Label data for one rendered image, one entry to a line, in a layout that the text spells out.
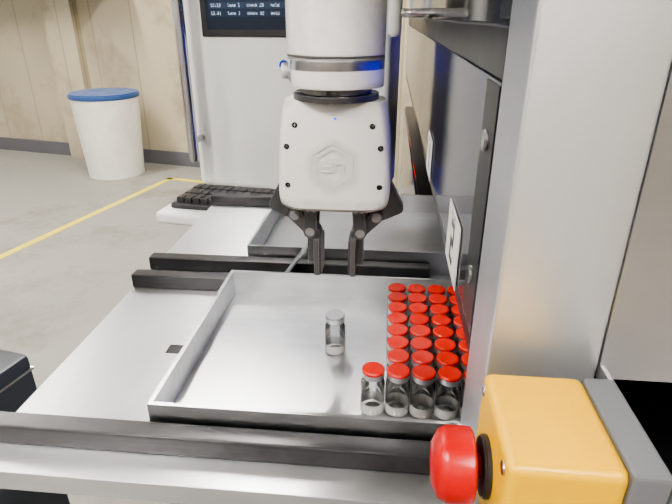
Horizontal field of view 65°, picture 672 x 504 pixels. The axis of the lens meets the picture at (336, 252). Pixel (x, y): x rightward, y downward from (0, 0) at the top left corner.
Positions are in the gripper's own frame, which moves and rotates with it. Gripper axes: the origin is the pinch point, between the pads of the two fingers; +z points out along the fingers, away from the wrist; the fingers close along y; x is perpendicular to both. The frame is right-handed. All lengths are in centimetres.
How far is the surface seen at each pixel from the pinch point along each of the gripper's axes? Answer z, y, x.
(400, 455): 10.1, 6.7, -16.2
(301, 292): 11.1, -5.6, 11.5
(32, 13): -23, -305, 424
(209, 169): 15, -42, 84
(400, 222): 11.8, 7.5, 39.9
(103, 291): 100, -129, 165
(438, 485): 0.4, 8.0, -27.7
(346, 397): 11.8, 1.8, -7.6
